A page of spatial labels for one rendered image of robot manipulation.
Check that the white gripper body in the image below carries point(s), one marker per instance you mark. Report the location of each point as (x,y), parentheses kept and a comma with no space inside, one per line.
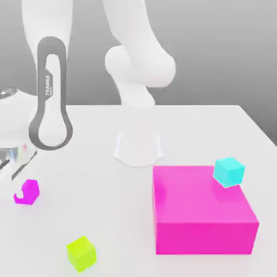
(24,168)

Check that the small magenta cube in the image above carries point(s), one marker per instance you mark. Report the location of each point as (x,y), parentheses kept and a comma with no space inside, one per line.
(30,191)

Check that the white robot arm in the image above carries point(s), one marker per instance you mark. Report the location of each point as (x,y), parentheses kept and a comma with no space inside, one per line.
(134,71)

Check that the small yellow-green cube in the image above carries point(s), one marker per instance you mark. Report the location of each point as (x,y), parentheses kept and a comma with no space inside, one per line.
(81,254)

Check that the small cyan cube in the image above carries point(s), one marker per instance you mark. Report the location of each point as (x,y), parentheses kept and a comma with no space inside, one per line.
(229,172)

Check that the large magenta box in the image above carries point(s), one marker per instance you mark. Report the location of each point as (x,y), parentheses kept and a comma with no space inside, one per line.
(201,216)

